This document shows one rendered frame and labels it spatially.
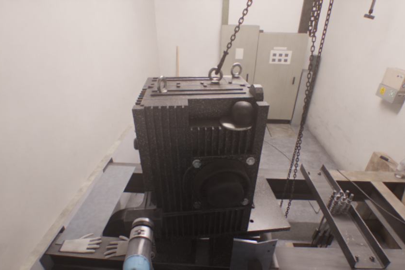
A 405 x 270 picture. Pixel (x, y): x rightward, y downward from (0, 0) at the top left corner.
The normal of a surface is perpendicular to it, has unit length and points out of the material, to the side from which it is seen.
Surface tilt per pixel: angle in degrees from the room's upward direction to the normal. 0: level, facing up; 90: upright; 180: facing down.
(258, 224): 0
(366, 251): 0
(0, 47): 90
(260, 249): 90
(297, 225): 0
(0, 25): 90
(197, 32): 90
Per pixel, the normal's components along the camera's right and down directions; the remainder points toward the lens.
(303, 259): 0.00, -0.87
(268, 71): -0.05, 0.49
